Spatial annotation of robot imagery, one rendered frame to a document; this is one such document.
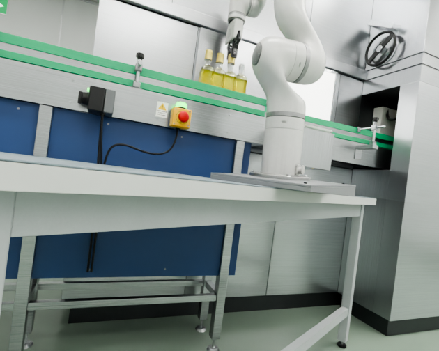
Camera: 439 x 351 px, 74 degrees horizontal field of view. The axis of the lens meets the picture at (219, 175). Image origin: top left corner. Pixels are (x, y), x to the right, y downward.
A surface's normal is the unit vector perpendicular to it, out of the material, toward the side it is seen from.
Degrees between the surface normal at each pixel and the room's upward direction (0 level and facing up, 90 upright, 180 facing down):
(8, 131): 90
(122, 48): 90
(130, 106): 90
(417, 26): 90
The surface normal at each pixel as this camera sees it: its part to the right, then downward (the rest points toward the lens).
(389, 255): -0.92, -0.11
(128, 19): 0.38, 0.04
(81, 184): 0.74, 0.09
